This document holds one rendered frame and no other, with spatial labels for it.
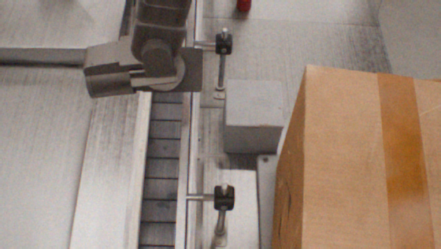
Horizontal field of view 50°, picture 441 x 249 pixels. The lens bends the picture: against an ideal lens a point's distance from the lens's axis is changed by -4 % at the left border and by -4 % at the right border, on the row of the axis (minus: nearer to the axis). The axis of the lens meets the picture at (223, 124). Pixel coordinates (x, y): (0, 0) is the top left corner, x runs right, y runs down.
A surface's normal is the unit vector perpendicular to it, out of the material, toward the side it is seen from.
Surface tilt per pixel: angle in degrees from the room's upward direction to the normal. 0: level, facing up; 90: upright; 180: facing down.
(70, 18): 0
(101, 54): 10
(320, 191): 0
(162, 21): 90
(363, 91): 0
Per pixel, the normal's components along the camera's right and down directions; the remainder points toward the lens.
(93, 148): 0.05, -0.56
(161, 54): 0.11, 0.82
